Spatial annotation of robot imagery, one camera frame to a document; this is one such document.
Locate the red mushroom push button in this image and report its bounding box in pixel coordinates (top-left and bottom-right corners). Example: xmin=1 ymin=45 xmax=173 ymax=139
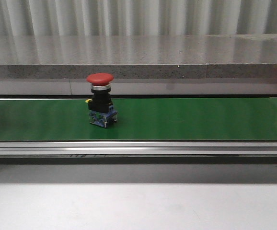
xmin=85 ymin=73 xmax=117 ymax=128

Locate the green conveyor belt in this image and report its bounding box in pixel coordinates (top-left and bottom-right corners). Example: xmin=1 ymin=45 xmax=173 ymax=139
xmin=0 ymin=97 xmax=277 ymax=141

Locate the grey stone counter slab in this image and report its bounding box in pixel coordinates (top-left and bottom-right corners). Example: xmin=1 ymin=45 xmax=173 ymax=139
xmin=0 ymin=33 xmax=277 ymax=96

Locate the white pleated curtain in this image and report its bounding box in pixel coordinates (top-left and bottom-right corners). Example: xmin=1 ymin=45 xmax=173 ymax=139
xmin=0 ymin=0 xmax=277 ymax=36

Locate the aluminium conveyor front rail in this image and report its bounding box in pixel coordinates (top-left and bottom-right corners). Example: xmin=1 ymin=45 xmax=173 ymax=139
xmin=0 ymin=140 xmax=277 ymax=164

